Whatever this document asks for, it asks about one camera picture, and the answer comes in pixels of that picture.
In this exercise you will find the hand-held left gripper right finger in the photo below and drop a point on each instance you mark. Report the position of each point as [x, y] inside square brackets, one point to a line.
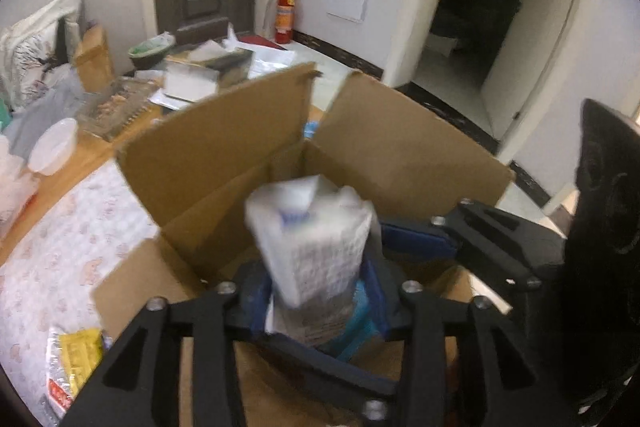
[382, 302]

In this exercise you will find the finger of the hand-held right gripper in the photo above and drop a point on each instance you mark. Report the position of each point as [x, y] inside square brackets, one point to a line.
[420, 237]
[330, 372]

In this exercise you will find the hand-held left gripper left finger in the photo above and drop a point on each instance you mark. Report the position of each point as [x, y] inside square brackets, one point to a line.
[257, 307]

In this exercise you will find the white and blue carton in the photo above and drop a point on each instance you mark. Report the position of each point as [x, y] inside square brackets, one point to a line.
[310, 252]

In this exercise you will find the yellow snack packet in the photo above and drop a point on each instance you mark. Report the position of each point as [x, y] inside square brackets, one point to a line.
[80, 354]

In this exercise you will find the silver packet with red label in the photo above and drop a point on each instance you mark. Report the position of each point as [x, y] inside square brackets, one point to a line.
[54, 387]

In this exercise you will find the teal snack packet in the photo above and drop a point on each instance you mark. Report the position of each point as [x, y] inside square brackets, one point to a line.
[357, 332]

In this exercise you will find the small blue item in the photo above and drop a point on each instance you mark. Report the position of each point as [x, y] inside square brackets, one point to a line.
[311, 130]

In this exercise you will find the pink printed white tablecloth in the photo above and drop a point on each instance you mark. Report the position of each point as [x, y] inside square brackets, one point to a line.
[60, 257]

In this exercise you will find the white crumpled papers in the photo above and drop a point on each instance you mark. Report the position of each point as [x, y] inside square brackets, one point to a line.
[272, 64]

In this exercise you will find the clear plastic tray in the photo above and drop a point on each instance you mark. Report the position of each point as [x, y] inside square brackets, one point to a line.
[117, 107]

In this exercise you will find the red folder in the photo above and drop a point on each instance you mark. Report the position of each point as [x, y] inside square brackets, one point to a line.
[262, 43]

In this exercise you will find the red fire extinguisher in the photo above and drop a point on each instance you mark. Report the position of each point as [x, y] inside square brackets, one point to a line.
[284, 17]

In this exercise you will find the white plastic bowl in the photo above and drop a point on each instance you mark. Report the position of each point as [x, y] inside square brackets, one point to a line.
[50, 147]

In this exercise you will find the green bowl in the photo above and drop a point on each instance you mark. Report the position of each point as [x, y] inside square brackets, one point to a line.
[149, 52]

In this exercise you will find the small brown cardboard box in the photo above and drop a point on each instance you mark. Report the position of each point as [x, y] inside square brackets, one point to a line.
[94, 59]

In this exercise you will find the white tree print pillow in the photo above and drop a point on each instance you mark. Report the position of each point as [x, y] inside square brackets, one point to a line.
[35, 42]

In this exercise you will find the white wall panel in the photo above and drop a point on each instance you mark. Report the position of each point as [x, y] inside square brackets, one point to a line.
[347, 1]

